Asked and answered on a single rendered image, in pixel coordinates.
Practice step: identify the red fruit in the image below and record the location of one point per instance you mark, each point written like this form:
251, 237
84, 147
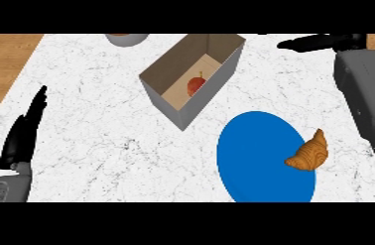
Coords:
195, 85

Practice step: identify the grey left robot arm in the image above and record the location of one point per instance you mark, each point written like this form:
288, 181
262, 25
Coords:
15, 186

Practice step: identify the open cardboard box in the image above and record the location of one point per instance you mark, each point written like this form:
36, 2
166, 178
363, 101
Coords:
195, 63

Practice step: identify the blue plate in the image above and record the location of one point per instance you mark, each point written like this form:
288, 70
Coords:
259, 156

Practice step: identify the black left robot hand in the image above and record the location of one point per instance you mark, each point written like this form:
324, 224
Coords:
19, 140

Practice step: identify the brown pear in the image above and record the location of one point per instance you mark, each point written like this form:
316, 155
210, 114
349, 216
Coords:
310, 154

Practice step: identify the grey bowl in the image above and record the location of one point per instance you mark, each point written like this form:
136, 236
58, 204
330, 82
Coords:
126, 40

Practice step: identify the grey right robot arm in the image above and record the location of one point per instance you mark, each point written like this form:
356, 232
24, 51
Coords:
359, 90

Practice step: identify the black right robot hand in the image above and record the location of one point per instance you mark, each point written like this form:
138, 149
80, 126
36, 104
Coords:
318, 42

